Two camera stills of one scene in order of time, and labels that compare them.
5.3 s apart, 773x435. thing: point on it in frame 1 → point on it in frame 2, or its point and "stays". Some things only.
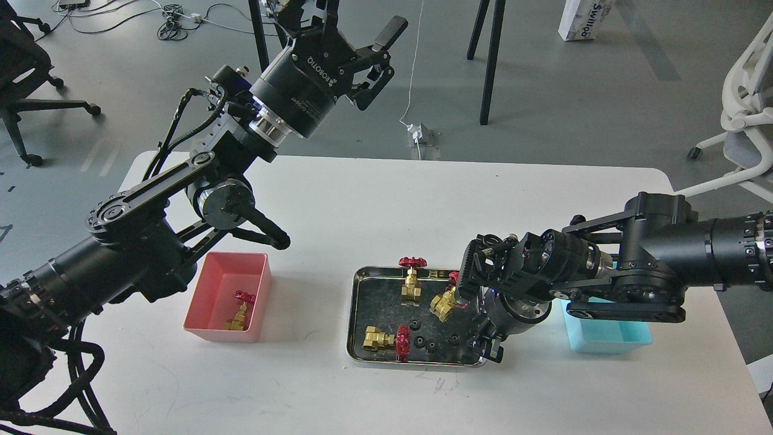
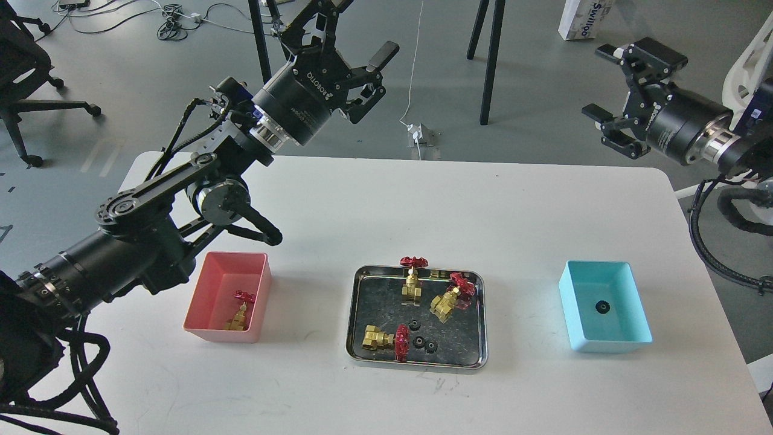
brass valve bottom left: x=375 y=338 stays
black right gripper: x=502 y=317 → x=677 y=122
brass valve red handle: x=238 y=321 stays
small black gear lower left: x=419 y=342 stays
